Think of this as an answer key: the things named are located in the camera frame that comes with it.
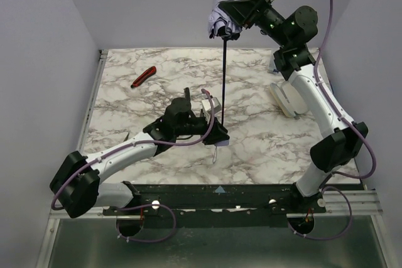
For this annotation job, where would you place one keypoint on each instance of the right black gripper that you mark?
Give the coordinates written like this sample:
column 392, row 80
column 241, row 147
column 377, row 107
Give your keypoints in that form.
column 255, row 9

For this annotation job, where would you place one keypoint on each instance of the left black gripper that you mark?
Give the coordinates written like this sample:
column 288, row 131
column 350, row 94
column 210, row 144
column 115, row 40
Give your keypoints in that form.
column 208, row 127

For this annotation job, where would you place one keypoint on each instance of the beige umbrella sleeve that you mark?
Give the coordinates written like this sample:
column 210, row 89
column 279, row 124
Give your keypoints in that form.
column 288, row 99

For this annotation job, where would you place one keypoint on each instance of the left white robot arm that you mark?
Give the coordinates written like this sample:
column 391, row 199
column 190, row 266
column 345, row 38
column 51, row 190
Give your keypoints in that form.
column 80, row 182

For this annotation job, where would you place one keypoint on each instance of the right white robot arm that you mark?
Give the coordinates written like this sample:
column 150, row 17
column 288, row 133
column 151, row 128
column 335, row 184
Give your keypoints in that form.
column 342, row 136

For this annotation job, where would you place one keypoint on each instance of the black pin header strip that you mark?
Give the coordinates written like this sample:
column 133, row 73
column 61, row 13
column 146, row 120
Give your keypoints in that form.
column 187, row 94

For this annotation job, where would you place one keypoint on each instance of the clear plastic parts box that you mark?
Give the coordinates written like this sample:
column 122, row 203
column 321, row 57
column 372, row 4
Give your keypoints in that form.
column 271, row 65

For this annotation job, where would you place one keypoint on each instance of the red black utility knife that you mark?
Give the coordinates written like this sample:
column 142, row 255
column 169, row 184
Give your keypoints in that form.
column 143, row 77

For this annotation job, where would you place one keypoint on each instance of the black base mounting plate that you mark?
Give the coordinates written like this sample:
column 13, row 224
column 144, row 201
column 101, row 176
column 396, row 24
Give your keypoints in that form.
column 218, row 206

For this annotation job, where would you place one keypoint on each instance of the yellow handled pliers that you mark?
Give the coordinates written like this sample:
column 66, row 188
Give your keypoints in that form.
column 126, row 137

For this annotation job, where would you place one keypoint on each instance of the aluminium extrusion frame rail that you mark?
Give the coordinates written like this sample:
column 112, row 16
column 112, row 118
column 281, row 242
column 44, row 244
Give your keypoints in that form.
column 362, row 203

